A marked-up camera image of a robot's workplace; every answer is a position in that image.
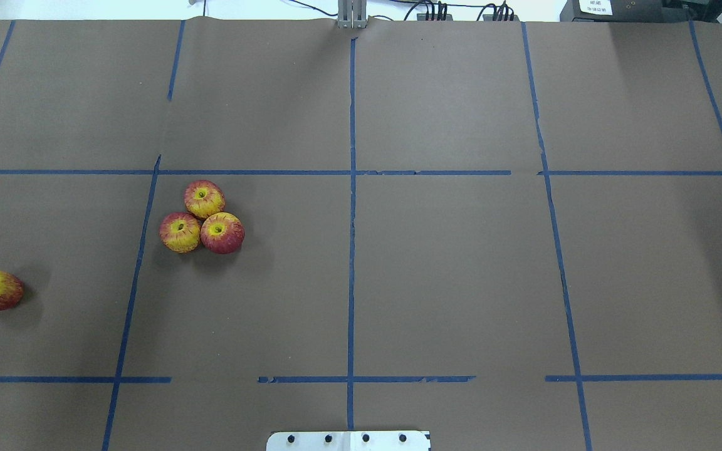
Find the far red yellow apple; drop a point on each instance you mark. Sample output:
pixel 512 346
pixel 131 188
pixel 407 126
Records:
pixel 203 199

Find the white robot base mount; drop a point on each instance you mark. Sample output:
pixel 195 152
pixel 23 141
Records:
pixel 350 440

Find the left red yellow apple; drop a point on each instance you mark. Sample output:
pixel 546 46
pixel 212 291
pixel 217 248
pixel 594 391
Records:
pixel 180 232

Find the right red yellow apple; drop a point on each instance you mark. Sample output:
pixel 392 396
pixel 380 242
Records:
pixel 222 233

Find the dark grey equipment box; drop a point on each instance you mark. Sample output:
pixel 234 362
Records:
pixel 627 12

